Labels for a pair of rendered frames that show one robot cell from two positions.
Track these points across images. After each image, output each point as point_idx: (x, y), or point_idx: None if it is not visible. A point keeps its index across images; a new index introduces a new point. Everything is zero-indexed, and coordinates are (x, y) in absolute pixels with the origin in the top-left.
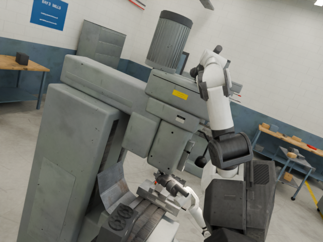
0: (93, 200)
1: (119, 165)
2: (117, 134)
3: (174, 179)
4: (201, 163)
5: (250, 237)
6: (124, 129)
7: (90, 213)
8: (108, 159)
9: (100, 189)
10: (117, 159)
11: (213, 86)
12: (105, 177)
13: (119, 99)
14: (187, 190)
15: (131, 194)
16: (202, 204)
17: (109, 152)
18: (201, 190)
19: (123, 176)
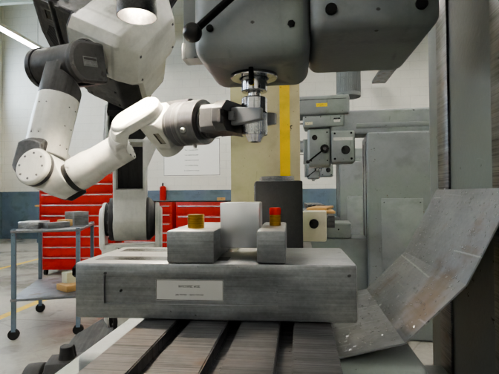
0: (448, 319)
1: (490, 209)
2: (457, 36)
3: (200, 99)
4: (138, 10)
5: None
6: (477, 7)
7: (440, 371)
8: (457, 147)
9: (413, 237)
10: (491, 165)
11: None
12: (437, 217)
13: None
14: None
15: (375, 343)
16: (164, 70)
17: (451, 113)
18: (169, 54)
19: (468, 276)
